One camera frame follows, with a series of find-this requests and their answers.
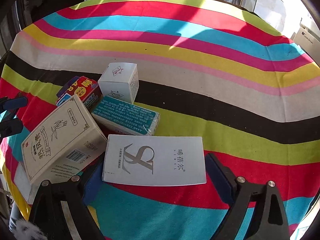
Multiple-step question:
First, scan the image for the champagne washing machine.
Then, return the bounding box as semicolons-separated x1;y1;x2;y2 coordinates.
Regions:
291;18;320;65

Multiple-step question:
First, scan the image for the teal toothpaste box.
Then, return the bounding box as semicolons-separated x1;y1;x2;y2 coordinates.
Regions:
91;96;160;136

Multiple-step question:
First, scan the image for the white cube box red logo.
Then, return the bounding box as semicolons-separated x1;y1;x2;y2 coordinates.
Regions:
98;62;139;104

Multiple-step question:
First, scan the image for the cream box with gold frame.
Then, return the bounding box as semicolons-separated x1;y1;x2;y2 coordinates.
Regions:
21;95;107;185

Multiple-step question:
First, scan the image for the striped colourful tablecloth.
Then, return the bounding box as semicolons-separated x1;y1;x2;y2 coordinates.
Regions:
1;0;319;232

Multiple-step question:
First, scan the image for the grey fluffy microphone cover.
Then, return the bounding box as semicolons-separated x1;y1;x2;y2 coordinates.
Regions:
12;219;48;240

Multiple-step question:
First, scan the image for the dark blue small box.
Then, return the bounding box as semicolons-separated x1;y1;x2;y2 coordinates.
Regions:
56;76;79;98

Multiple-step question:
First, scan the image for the small white cube box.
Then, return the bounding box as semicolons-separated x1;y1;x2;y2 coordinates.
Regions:
14;163;39;205

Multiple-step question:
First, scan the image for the tall white narrow box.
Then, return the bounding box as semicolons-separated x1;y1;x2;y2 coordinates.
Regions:
102;134;207;186

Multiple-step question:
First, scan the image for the red and yellow small box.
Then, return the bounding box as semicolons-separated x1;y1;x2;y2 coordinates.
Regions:
56;76;102;109

